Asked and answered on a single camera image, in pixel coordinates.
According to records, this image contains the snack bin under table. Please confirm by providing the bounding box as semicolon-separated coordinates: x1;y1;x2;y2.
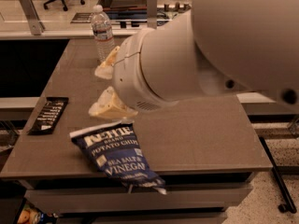
13;199;58;224

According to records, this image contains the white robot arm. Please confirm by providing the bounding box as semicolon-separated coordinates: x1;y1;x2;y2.
89;0;299;119

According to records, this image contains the middle metal railing post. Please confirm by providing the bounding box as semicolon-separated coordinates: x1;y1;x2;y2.
147;0;157;29

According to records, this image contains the clear plastic water bottle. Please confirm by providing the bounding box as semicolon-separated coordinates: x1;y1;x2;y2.
91;5;115;62

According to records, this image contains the blue Kettle chip bag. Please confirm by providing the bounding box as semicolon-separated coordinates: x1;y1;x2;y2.
69;120;166;195

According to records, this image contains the black floor bar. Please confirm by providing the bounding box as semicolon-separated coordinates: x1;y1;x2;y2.
260;137;297;214

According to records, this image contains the metal railing post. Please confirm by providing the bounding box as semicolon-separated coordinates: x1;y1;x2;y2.
19;0;45;35
147;0;157;29

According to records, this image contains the grey cabinet drawer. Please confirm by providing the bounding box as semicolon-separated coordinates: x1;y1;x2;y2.
25;183;252;214

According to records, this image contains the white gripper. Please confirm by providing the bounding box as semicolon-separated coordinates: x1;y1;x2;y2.
89;28;177;119

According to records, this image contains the left metal railing post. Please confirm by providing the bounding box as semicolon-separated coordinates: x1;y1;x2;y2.
19;0;45;35

